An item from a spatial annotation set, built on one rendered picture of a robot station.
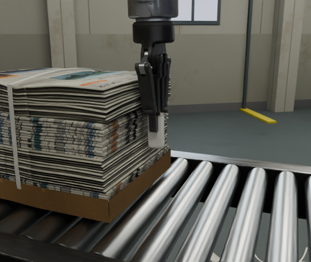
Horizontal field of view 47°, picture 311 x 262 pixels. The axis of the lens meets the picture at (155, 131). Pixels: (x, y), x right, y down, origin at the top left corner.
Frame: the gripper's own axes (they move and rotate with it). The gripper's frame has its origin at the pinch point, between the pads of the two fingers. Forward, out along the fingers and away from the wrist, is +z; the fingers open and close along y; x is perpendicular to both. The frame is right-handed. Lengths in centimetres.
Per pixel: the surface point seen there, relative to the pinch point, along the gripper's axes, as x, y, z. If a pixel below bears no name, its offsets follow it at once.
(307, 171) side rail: 29.0, -23.9, 14.3
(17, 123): -20.7, 13.7, -3.3
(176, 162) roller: -1.7, -18.4, 13.6
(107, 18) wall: -204, -369, -34
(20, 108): -20.1, 13.3, -6.1
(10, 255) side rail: -13.0, 27.1, 12.8
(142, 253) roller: 5.0, 20.0, 13.2
